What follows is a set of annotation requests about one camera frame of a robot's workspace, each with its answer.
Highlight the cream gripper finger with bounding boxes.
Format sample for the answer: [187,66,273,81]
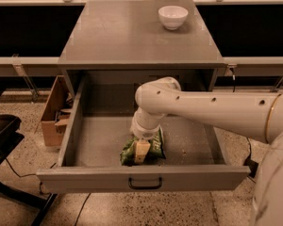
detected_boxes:
[134,139,150,164]

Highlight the green jalapeno chip bag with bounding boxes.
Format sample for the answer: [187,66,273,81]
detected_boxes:
[120,129,166,166]

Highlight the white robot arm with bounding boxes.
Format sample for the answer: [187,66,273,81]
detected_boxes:
[131,77,283,226]

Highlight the grey open drawer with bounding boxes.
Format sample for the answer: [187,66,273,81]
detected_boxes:
[37,71,250,193]

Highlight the grey cabinet counter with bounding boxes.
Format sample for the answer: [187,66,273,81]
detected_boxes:
[58,0,224,94]

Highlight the brown cardboard box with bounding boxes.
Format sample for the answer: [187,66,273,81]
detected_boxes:
[41,75,73,147]

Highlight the black power adapter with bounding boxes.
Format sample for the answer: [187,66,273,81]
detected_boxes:
[244,157,258,178]

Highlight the white ceramic bowl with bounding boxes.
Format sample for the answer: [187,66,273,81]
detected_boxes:
[158,6,189,30]

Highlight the black drawer handle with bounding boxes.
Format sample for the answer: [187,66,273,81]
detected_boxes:
[128,177,162,190]

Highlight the black floor cable centre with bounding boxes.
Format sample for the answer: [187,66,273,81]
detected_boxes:
[74,192,92,226]

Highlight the black floor cable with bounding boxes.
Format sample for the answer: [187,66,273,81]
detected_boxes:
[5,157,57,178]
[74,192,92,226]

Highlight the black floor cable left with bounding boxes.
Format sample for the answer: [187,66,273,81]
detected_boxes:
[5,157,57,178]

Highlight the grey wall rail right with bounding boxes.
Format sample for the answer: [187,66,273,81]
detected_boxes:
[224,56,283,76]

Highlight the grey wall rail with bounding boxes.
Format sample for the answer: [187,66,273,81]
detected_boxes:
[224,56,283,76]
[0,56,61,77]

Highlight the grey wall rail left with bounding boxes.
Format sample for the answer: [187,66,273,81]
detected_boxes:
[0,56,61,77]

